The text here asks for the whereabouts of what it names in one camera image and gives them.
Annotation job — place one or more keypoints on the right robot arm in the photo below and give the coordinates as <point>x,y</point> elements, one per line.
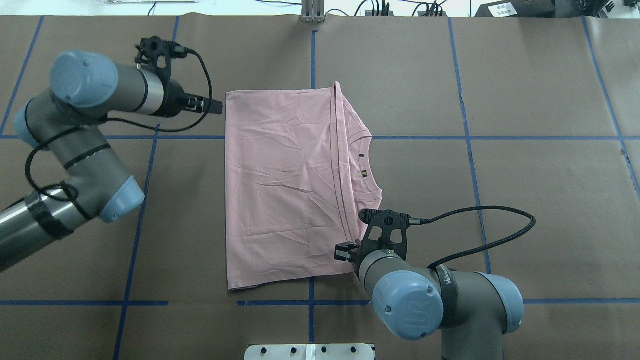
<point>473,310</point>

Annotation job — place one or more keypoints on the dark grey box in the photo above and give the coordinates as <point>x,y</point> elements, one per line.
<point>552,9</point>

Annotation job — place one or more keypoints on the pink Snoopy t-shirt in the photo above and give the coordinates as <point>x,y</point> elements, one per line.
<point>297,173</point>

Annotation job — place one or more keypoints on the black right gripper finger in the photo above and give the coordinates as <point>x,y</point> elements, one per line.
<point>344,252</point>

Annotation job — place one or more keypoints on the brown paper table cover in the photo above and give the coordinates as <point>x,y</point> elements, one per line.
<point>536,114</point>

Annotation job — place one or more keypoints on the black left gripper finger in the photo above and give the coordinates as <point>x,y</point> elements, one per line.
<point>203,105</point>

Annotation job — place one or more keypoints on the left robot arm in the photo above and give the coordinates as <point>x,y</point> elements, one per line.
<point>74,173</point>

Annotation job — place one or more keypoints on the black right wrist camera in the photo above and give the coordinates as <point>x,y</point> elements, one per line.
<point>386,230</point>

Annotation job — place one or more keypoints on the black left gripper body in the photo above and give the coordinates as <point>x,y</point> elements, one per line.
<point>174,101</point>

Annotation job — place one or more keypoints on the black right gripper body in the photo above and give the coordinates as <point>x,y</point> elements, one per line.
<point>343,251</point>

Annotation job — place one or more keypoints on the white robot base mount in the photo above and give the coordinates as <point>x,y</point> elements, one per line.
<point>323,351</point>

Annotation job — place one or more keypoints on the aluminium frame post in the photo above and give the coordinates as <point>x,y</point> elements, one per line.
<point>313,11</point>

